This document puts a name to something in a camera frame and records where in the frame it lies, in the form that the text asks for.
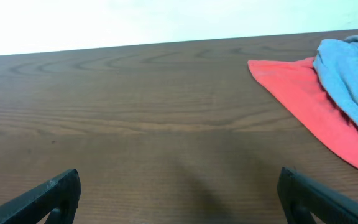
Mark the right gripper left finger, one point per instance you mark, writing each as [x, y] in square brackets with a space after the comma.
[56, 199]

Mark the light grey blue shirt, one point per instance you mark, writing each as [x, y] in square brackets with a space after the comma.
[336, 64]

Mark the red shirt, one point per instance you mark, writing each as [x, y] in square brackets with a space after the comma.
[297, 87]

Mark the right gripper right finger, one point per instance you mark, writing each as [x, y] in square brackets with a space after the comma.
[303, 198]

